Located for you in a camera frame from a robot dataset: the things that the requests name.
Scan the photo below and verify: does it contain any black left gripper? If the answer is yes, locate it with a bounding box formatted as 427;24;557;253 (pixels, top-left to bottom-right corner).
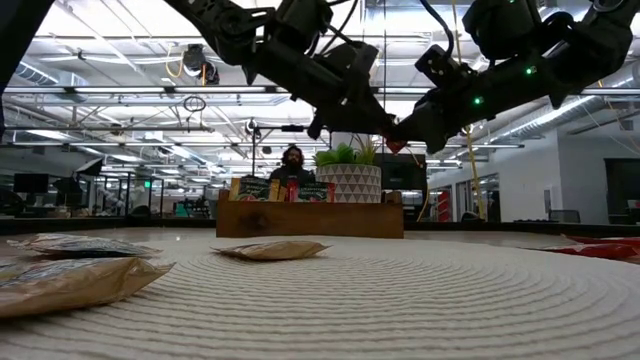
244;37;396;141

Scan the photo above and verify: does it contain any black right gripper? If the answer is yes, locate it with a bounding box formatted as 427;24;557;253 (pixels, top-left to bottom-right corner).
389;64;551;155

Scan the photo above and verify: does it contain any brown wooden tea box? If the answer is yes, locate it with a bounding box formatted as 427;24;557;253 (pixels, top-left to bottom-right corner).
215;189;405;239

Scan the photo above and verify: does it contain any brown tea packet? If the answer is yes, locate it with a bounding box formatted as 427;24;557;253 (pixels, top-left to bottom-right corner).
0;256;176;320
210;240;332;262
7;232;164;259

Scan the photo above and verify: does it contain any green succulent plant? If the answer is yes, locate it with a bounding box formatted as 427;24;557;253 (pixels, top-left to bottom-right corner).
312;130;382;168

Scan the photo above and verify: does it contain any large black screen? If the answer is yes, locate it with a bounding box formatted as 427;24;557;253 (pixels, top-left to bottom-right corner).
373;152;429;193

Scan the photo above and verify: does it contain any white triangle-patterned plant pot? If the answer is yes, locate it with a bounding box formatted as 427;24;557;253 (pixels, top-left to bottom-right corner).
315;163;383;204

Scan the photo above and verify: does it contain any person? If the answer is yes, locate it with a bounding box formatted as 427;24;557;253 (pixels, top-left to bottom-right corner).
269;144;317;189

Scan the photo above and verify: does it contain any white round woven placemat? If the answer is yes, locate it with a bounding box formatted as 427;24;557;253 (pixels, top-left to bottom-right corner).
0;233;640;360

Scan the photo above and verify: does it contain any small black desk monitor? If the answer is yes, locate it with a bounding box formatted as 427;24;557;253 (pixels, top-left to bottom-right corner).
13;172;50;196

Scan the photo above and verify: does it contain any yellow cable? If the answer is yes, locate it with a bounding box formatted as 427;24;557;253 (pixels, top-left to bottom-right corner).
462;124;486;221

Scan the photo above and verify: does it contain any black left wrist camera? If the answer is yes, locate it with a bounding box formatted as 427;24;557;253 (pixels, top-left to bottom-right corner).
319;41;381;94

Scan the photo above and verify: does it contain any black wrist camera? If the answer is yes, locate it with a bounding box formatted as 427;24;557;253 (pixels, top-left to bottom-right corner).
414;43;466;90
319;41;381;94

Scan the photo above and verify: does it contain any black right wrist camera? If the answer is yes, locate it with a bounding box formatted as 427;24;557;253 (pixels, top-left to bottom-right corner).
414;43;466;90

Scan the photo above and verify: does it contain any black camera rig frame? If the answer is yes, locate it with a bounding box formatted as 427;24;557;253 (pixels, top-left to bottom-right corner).
251;124;334;186

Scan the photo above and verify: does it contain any thin black hanging cable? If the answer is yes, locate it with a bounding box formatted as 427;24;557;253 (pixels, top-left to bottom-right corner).
381;0;388;101

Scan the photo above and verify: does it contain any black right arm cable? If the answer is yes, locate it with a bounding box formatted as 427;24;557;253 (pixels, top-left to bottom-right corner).
418;0;457;60

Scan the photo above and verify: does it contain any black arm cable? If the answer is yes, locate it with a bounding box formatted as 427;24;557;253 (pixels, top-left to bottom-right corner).
309;0;362;56
418;0;457;60

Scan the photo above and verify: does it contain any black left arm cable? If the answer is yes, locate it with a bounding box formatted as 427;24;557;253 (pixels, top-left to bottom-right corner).
309;0;362;56

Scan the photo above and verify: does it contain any black ceiling cable reel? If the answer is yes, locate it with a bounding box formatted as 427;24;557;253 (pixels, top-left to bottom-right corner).
181;43;221;86

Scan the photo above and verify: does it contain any black wall screen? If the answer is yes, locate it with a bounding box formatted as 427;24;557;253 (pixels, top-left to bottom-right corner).
604;158;640;202

